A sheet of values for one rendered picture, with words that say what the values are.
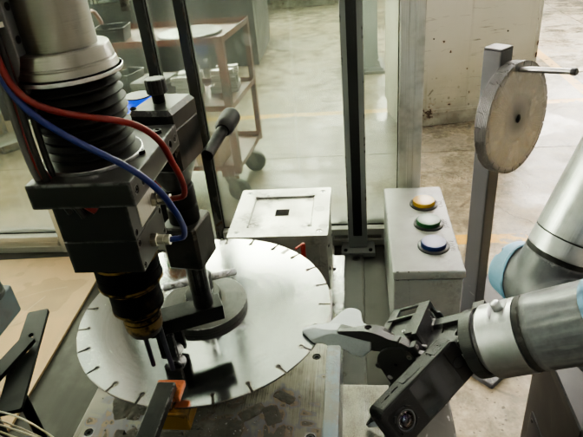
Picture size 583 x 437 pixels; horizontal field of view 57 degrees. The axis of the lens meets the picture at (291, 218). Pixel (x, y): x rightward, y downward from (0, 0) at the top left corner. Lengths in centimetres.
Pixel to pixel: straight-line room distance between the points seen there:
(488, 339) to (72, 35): 44
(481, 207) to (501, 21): 216
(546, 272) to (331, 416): 30
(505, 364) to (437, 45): 326
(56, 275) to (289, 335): 72
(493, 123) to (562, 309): 111
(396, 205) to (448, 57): 280
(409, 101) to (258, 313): 52
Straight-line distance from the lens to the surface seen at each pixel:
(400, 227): 95
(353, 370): 89
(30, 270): 132
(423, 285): 86
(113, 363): 69
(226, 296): 72
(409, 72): 102
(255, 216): 101
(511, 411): 187
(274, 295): 73
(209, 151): 52
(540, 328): 54
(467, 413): 184
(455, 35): 375
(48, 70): 40
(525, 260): 68
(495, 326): 56
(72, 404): 96
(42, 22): 40
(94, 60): 40
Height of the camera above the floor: 140
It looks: 30 degrees down
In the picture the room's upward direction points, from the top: 6 degrees counter-clockwise
